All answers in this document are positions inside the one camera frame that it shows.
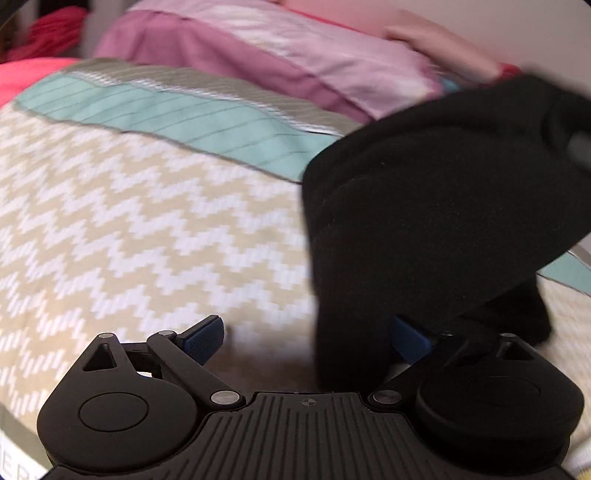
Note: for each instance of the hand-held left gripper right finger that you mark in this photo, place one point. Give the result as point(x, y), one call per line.
point(409, 343)

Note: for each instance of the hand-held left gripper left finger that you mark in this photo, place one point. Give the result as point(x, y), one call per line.
point(203, 340)

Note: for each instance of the black pants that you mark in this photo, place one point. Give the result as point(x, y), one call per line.
point(438, 198)

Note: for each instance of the beige zigzag quilt teal border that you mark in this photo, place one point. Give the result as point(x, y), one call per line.
point(138, 221)

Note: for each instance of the blue grey striped bedding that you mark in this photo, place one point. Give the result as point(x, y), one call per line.
point(450, 86)

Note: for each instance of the pink floral duvet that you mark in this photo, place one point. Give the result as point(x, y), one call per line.
point(295, 50)

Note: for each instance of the coral pink cloth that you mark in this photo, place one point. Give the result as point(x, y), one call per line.
point(27, 81)

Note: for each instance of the peach pillow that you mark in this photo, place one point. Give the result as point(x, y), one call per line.
point(415, 27)

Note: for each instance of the red knitted blanket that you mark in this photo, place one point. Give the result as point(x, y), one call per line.
point(51, 32)

